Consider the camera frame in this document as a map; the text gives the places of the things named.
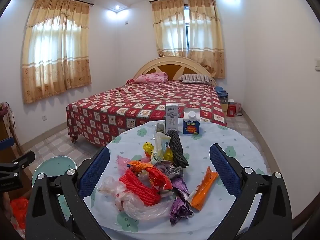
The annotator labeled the wide beige window curtain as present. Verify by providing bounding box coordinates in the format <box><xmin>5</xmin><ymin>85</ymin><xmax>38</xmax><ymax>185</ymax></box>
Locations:
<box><xmin>22</xmin><ymin>0</ymin><xmax>92</xmax><ymax>104</ymax></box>

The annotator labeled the yellow sponge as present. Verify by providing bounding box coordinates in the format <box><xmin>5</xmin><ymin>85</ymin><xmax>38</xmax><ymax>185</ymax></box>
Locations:
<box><xmin>163</xmin><ymin>147</ymin><xmax>174</xmax><ymax>162</ymax></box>

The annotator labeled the teal metal basin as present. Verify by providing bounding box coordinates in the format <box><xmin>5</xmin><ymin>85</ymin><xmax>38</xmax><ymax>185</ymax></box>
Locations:
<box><xmin>32</xmin><ymin>155</ymin><xmax>77</xmax><ymax>207</ymax></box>

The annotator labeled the long beige curtain panel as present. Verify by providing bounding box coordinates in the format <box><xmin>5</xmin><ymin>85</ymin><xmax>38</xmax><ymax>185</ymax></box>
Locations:
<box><xmin>187</xmin><ymin>0</ymin><xmax>226</xmax><ymax>79</ymax></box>

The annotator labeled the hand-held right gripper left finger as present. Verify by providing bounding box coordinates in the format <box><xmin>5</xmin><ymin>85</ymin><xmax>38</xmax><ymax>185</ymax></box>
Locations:
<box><xmin>25</xmin><ymin>146</ymin><xmax>111</xmax><ymax>240</ymax></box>

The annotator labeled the cardboard box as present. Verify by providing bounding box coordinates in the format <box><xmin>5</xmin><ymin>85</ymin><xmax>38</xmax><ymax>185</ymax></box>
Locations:
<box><xmin>220</xmin><ymin>97</ymin><xmax>229</xmax><ymax>117</ymax></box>

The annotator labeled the red bag on floor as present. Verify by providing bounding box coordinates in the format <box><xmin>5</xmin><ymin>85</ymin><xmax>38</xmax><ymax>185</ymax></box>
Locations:
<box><xmin>10</xmin><ymin>197</ymin><xmax>29</xmax><ymax>231</ymax></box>

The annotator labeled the striped pillow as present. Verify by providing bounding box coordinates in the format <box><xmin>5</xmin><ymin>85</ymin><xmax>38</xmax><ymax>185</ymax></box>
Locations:
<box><xmin>178</xmin><ymin>73</ymin><xmax>213</xmax><ymax>84</ymax></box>

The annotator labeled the yellow plastic bag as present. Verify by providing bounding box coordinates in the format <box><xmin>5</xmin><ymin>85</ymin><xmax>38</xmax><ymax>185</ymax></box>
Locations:
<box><xmin>143</xmin><ymin>142</ymin><xmax>154</xmax><ymax>156</ymax></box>

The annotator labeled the red plastic bag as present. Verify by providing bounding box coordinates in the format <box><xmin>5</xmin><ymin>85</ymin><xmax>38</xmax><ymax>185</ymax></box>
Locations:
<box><xmin>127</xmin><ymin>160</ymin><xmax>173</xmax><ymax>193</ymax></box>

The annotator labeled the white yellow tissue packet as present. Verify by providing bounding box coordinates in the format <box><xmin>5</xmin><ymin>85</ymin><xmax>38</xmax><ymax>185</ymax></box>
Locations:
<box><xmin>150</xmin><ymin>132</ymin><xmax>173</xmax><ymax>166</ymax></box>

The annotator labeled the bed with red patterned cover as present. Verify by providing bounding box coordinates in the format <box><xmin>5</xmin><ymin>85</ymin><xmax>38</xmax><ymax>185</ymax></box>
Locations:
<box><xmin>66</xmin><ymin>80</ymin><xmax>228</xmax><ymax>149</ymax></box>

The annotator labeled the black rope bundle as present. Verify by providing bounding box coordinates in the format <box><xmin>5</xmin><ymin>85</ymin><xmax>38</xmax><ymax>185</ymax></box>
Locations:
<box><xmin>166</xmin><ymin>129</ymin><xmax>189</xmax><ymax>168</ymax></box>

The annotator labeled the brown wooden cabinet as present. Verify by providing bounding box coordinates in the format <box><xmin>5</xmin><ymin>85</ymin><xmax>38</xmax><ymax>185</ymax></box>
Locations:
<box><xmin>0</xmin><ymin>102</ymin><xmax>26</xmax><ymax>170</ymax></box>

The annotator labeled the pink pillow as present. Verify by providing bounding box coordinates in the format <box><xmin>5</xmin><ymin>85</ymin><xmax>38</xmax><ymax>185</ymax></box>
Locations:
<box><xmin>135</xmin><ymin>72</ymin><xmax>169</xmax><ymax>84</ymax></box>

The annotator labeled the grey milk carton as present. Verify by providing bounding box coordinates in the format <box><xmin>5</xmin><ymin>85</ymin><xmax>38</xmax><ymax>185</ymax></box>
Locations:
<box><xmin>165</xmin><ymin>103</ymin><xmax>179</xmax><ymax>133</ymax></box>

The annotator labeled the purple foil wrapper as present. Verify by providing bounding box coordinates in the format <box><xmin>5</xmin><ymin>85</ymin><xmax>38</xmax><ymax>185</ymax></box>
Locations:
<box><xmin>169</xmin><ymin>177</ymin><xmax>195</xmax><ymax>226</ymax></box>

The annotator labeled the narrow beige curtain panel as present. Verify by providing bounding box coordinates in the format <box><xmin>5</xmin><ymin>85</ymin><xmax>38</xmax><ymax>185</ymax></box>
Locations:
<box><xmin>151</xmin><ymin>0</ymin><xmax>188</xmax><ymax>58</ymax></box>

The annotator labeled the clear plastic bag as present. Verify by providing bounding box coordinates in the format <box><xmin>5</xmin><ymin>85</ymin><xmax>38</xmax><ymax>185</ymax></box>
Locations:
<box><xmin>97</xmin><ymin>176</ymin><xmax>176</xmax><ymax>221</ymax></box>

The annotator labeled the orange snack wrapper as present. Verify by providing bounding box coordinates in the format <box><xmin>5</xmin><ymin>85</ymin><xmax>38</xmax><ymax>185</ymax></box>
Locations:
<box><xmin>187</xmin><ymin>166</ymin><xmax>219</xmax><ymax>212</ymax></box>

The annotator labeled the red rope bundle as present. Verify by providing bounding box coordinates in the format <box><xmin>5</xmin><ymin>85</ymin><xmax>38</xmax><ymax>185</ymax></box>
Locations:
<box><xmin>118</xmin><ymin>169</ymin><xmax>162</xmax><ymax>207</ymax></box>

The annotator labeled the patterned wrapper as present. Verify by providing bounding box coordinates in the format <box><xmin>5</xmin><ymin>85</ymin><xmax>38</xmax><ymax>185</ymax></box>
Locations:
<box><xmin>153</xmin><ymin>161</ymin><xmax>185</xmax><ymax>181</ymax></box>

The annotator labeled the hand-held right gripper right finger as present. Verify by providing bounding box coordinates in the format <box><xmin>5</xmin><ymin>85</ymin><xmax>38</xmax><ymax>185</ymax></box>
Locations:
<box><xmin>209</xmin><ymin>143</ymin><xmax>293</xmax><ymax>240</ymax></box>

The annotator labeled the stack of blue cloths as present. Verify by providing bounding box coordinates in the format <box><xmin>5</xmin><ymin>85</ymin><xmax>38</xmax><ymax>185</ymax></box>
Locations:
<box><xmin>215</xmin><ymin>86</ymin><xmax>229</xmax><ymax>98</ymax></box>

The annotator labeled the cream wooden headboard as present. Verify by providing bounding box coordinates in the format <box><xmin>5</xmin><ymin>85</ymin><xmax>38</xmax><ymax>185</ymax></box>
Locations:
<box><xmin>131</xmin><ymin>56</ymin><xmax>218</xmax><ymax>86</ymax></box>

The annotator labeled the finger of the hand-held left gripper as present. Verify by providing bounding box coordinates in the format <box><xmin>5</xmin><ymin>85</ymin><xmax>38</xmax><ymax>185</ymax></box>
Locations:
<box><xmin>0</xmin><ymin>150</ymin><xmax>36</xmax><ymax>174</ymax></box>
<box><xmin>0</xmin><ymin>137</ymin><xmax>14</xmax><ymax>151</ymax></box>

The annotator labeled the blue drink carton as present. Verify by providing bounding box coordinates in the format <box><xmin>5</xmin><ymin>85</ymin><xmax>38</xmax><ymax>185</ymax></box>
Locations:
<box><xmin>183</xmin><ymin>111</ymin><xmax>202</xmax><ymax>135</ymax></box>

